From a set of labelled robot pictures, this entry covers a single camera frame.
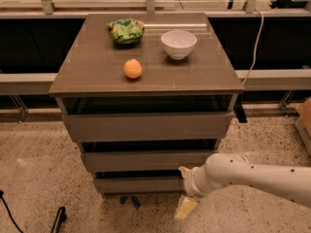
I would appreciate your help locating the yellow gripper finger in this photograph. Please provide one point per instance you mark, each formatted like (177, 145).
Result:
(185, 206)
(185, 172)

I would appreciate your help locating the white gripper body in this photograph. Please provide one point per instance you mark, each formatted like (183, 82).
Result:
(190, 183)

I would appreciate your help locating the grey bottom drawer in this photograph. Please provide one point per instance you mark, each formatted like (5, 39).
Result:
(145, 185)

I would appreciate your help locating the grey drawer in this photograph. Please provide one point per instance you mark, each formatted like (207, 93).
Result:
(143, 160)
(147, 127)
(145, 185)

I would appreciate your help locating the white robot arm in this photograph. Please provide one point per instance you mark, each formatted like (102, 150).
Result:
(221, 170)

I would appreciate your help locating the grey top drawer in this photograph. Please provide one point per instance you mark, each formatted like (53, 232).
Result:
(147, 127)

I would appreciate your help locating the grey middle drawer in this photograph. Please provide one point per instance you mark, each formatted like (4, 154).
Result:
(143, 160)

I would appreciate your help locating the grey drawer cabinet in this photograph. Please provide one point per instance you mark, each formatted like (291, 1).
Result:
(91, 81)

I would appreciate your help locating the orange fruit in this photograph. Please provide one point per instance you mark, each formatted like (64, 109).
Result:
(132, 69)

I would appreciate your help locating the cardboard box at right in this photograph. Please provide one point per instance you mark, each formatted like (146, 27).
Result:
(303, 123)

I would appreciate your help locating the black object on floor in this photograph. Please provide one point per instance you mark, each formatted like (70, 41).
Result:
(59, 219)

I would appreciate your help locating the white bowl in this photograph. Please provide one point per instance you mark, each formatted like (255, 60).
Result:
(178, 44)

